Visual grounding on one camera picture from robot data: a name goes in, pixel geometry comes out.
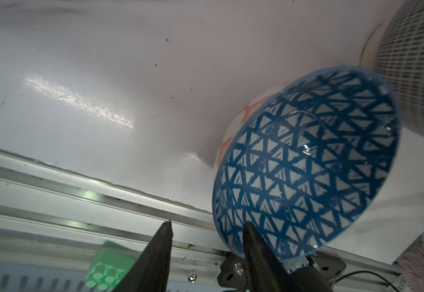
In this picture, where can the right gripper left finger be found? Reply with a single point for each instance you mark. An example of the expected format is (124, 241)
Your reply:
(151, 271)

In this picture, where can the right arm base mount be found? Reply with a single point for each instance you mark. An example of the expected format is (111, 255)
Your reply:
(288, 270)

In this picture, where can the green connector block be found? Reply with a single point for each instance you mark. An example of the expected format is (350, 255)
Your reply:
(109, 266)

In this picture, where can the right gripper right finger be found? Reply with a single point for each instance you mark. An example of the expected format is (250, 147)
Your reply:
(265, 273)

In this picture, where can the dark floral ceramic bowl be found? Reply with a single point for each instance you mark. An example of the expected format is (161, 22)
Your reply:
(396, 51)

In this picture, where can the aluminium front rail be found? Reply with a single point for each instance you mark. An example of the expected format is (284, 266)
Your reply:
(55, 224)

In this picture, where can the blue geometric patterned bowl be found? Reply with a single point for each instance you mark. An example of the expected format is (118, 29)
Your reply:
(304, 161)

